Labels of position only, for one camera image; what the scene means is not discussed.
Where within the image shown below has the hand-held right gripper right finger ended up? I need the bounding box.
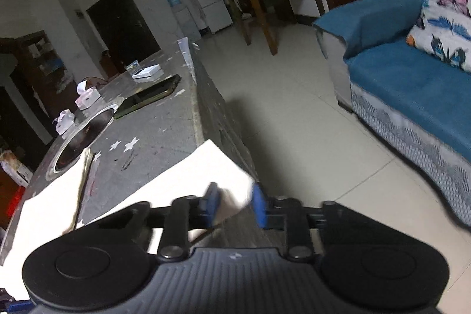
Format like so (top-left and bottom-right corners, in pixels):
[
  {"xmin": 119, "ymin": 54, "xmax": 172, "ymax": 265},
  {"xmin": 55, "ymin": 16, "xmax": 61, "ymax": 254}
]
[{"xmin": 252, "ymin": 182, "xmax": 372, "ymax": 261}]

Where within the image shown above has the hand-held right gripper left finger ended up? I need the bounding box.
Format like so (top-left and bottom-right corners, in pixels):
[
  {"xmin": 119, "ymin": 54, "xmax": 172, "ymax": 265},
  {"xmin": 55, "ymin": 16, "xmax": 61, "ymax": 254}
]
[{"xmin": 94, "ymin": 182, "xmax": 223, "ymax": 261}]

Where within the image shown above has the cream white cloth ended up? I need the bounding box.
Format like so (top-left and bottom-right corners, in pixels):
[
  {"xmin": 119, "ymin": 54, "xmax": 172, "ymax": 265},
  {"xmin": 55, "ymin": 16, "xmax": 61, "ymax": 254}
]
[{"xmin": 0, "ymin": 139, "xmax": 256, "ymax": 267}]

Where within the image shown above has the grey star-print table cover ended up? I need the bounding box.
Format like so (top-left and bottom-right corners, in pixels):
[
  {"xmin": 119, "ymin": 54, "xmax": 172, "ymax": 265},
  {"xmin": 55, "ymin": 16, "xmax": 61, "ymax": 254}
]
[{"xmin": 0, "ymin": 37, "xmax": 258, "ymax": 263}]

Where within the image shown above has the dark smartphone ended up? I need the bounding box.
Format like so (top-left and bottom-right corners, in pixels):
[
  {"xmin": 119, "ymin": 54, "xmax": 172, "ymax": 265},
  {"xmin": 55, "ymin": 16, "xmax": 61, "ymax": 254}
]
[{"xmin": 113, "ymin": 74, "xmax": 182, "ymax": 119}]

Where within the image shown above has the round built-in induction cooker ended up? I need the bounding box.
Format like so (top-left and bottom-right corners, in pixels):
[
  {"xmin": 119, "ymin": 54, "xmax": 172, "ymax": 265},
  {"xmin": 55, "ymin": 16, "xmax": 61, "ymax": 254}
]
[{"xmin": 47, "ymin": 104, "xmax": 115, "ymax": 175}]

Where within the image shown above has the white remote control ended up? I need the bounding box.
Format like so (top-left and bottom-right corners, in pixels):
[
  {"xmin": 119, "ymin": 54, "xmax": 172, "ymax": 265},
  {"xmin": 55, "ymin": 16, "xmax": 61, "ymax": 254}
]
[{"xmin": 132, "ymin": 64, "xmax": 163, "ymax": 80}]

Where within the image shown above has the pink white tissue box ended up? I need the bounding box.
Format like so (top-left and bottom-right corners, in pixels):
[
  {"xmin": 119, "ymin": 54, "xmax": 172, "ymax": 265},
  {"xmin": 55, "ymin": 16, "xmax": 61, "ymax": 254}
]
[
  {"xmin": 55, "ymin": 110, "xmax": 75, "ymax": 135},
  {"xmin": 75, "ymin": 80, "xmax": 100, "ymax": 111}
]

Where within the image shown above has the blue sofa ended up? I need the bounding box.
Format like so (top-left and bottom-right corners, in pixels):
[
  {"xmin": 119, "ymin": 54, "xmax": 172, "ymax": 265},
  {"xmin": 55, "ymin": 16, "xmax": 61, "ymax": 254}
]
[{"xmin": 312, "ymin": 0, "xmax": 471, "ymax": 226}]

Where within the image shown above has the water dispenser with blue bottle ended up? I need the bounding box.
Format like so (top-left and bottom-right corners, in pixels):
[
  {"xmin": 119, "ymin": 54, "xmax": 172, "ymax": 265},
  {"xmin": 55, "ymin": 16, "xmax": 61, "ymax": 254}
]
[{"xmin": 164, "ymin": 0, "xmax": 202, "ymax": 42}]

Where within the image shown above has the cardboard box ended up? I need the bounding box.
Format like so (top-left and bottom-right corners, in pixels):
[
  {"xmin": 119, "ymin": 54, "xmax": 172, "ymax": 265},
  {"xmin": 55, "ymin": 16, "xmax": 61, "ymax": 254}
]
[{"xmin": 0, "ymin": 150, "xmax": 34, "ymax": 187}]

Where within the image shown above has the white refrigerator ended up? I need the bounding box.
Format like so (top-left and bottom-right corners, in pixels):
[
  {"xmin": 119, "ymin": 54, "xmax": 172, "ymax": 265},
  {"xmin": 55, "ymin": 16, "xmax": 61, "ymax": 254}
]
[{"xmin": 183, "ymin": 0, "xmax": 233, "ymax": 34}]

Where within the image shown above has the dark shelf with boxes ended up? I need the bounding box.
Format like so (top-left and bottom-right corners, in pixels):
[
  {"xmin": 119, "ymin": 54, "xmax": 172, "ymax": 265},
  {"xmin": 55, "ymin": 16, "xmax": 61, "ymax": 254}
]
[{"xmin": 0, "ymin": 31, "xmax": 74, "ymax": 149}]

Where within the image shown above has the butterfly print pillow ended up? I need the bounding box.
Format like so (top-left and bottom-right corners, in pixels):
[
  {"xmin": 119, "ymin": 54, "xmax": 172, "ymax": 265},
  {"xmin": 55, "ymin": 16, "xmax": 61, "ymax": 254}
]
[{"xmin": 406, "ymin": 0, "xmax": 471, "ymax": 74}]

